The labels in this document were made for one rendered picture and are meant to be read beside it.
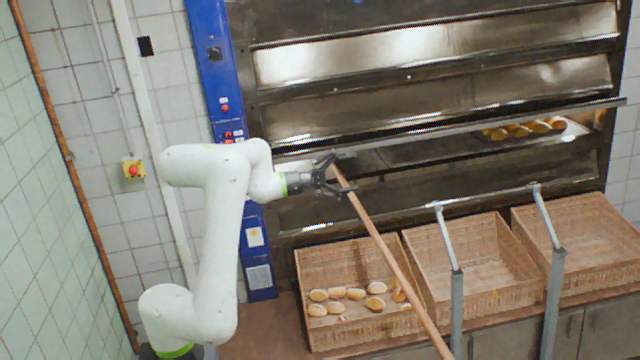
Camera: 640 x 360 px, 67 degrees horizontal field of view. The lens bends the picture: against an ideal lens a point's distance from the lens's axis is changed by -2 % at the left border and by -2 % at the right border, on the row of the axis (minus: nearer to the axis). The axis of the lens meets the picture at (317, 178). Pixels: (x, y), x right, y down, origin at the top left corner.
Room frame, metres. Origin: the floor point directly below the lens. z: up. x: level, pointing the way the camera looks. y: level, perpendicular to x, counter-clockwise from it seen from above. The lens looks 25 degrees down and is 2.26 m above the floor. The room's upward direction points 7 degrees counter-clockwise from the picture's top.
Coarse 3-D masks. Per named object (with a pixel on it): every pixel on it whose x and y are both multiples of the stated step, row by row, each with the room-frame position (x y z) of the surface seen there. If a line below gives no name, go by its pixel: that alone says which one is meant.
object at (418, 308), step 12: (336, 168) 2.33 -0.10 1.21; (360, 204) 1.93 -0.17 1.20; (360, 216) 1.84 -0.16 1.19; (372, 228) 1.71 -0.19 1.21; (384, 252) 1.53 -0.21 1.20; (396, 264) 1.45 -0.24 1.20; (396, 276) 1.39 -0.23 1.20; (408, 288) 1.31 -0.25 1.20; (408, 300) 1.26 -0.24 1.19; (420, 312) 1.19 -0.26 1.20; (432, 324) 1.13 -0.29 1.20; (432, 336) 1.08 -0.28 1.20; (444, 348) 1.03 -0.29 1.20
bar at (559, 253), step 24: (504, 192) 1.93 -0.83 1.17; (384, 216) 1.87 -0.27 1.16; (552, 240) 1.79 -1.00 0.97; (456, 264) 1.71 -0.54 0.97; (552, 264) 1.75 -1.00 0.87; (456, 288) 1.67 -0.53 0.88; (552, 288) 1.73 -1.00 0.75; (456, 312) 1.67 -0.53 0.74; (552, 312) 1.73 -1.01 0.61; (456, 336) 1.67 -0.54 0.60; (552, 336) 1.73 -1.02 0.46
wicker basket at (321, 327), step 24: (360, 240) 2.19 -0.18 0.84; (384, 240) 2.20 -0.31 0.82; (312, 264) 2.15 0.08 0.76; (336, 264) 2.15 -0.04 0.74; (384, 264) 2.16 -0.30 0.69; (408, 264) 2.00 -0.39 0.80; (312, 288) 2.11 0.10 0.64; (360, 288) 2.12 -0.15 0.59; (384, 312) 1.91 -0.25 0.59; (408, 312) 1.74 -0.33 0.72; (312, 336) 1.71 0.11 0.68; (336, 336) 1.78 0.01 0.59; (360, 336) 1.72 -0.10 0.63; (384, 336) 1.73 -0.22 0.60
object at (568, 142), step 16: (528, 144) 2.39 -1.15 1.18; (544, 144) 2.37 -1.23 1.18; (560, 144) 2.37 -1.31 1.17; (576, 144) 2.38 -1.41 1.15; (448, 160) 2.32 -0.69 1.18; (464, 160) 2.30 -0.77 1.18; (480, 160) 2.31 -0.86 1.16; (496, 160) 2.32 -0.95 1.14; (352, 176) 2.27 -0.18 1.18; (368, 176) 2.25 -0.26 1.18; (384, 176) 2.25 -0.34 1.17; (400, 176) 2.26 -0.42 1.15; (304, 192) 2.20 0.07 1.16
